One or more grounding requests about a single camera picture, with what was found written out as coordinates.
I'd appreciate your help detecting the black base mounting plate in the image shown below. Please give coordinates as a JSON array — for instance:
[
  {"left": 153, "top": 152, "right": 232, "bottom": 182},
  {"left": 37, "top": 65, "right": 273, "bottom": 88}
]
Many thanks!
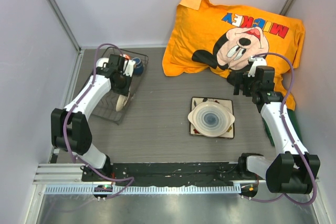
[{"left": 81, "top": 161, "right": 259, "bottom": 187}]

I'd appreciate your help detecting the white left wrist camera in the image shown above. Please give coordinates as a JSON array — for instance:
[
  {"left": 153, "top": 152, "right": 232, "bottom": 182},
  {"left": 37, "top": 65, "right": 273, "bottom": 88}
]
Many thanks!
[{"left": 123, "top": 59, "right": 136, "bottom": 77}]

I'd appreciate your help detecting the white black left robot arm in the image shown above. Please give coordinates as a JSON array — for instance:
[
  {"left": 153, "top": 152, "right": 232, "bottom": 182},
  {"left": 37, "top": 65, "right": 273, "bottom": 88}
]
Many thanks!
[{"left": 51, "top": 54, "right": 136, "bottom": 182}]

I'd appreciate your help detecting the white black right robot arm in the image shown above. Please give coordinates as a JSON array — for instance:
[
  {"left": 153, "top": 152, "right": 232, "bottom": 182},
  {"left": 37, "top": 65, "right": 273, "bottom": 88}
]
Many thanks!
[{"left": 229, "top": 66, "right": 320, "bottom": 195}]

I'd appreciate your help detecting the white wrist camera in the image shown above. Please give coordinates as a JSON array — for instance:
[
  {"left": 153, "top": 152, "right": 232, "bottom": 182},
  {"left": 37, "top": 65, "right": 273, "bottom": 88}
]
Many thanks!
[
  {"left": 123, "top": 59, "right": 136, "bottom": 77},
  {"left": 248, "top": 56, "right": 267, "bottom": 77}
]

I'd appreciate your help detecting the large white oval dish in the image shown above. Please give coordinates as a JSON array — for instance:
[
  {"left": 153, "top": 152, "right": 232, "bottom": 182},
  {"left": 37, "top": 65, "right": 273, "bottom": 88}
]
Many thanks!
[{"left": 187, "top": 102, "right": 235, "bottom": 137}]

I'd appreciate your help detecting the small cream plate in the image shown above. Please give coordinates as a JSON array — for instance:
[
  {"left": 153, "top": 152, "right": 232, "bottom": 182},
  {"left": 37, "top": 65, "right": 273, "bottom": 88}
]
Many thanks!
[{"left": 115, "top": 94, "right": 130, "bottom": 112}]

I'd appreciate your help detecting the aluminium frame rail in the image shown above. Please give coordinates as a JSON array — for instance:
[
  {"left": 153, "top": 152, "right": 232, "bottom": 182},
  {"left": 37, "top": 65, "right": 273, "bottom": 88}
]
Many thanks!
[{"left": 34, "top": 161, "right": 263, "bottom": 185}]

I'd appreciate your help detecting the blue mug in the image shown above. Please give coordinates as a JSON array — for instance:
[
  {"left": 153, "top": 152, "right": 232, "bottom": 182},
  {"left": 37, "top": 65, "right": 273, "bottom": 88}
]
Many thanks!
[{"left": 132, "top": 58, "right": 144, "bottom": 76}]

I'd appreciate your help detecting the black wire dish rack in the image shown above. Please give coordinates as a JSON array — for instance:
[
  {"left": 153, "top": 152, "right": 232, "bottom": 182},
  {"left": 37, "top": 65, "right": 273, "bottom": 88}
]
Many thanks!
[{"left": 92, "top": 46, "right": 149, "bottom": 124}]

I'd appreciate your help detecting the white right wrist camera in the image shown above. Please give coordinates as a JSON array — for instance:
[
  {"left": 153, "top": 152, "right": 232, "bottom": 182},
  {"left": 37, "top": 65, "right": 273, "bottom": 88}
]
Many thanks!
[{"left": 248, "top": 56, "right": 267, "bottom": 77}]

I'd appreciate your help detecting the white slotted cable duct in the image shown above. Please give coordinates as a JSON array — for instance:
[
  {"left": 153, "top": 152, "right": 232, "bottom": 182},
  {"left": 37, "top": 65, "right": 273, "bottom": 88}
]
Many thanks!
[{"left": 45, "top": 184, "right": 241, "bottom": 195}]

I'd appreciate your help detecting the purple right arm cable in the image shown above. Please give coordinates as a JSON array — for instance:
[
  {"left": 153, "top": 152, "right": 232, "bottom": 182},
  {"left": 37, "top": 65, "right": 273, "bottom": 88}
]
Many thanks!
[{"left": 246, "top": 52, "right": 317, "bottom": 205}]

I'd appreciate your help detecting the orange mug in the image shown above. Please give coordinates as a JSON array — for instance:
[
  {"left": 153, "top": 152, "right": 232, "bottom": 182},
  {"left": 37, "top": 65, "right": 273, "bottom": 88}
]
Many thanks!
[{"left": 122, "top": 54, "right": 131, "bottom": 60}]

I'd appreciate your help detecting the white ribbed bowl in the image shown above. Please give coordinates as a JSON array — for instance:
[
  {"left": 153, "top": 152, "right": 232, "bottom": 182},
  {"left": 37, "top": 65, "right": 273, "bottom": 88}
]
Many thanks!
[{"left": 96, "top": 57, "right": 109, "bottom": 68}]

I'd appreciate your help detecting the orange Mickey pillow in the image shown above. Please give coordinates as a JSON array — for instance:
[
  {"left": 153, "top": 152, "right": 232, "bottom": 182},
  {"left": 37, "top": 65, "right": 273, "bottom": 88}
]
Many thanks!
[{"left": 162, "top": 0, "right": 305, "bottom": 94}]

